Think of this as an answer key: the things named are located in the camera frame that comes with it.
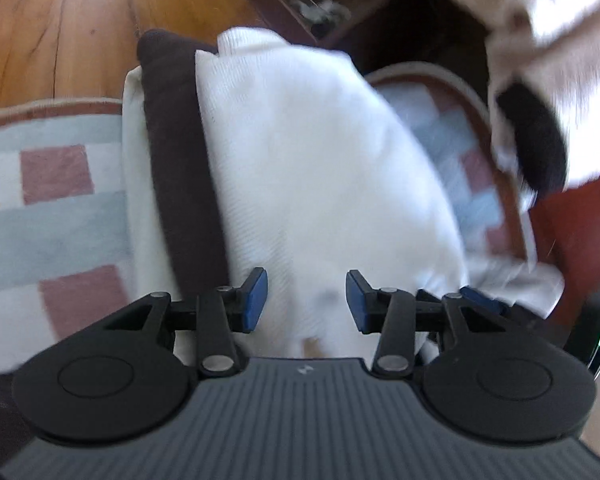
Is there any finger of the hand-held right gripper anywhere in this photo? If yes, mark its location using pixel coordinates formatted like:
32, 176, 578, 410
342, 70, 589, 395
459, 285, 507, 317

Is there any cream fleece clothing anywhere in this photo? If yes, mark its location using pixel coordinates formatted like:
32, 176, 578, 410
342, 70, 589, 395
395, 0, 600, 211

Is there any cream garment with monster patch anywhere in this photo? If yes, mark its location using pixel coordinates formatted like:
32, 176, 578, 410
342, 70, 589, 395
195, 27, 471, 359

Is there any dark grey folded garment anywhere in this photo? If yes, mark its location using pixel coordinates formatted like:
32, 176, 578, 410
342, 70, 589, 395
136, 29, 231, 302

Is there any black cloth piece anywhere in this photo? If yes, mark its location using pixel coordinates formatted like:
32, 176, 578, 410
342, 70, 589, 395
495, 80, 569, 196

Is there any white folded cloth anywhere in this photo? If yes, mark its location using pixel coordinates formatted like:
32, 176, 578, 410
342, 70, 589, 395
121, 66, 566, 361

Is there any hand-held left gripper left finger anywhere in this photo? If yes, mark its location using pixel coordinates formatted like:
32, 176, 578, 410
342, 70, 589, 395
102, 266, 270, 379

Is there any dark wooden shelf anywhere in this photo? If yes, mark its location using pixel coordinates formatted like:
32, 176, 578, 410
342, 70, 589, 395
250, 0, 491, 81

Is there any pink grey checkered rug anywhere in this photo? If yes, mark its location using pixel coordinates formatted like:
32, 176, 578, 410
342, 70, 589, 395
0, 62, 539, 374

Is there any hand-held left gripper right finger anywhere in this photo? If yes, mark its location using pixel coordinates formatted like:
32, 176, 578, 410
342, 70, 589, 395
345, 269, 515, 379

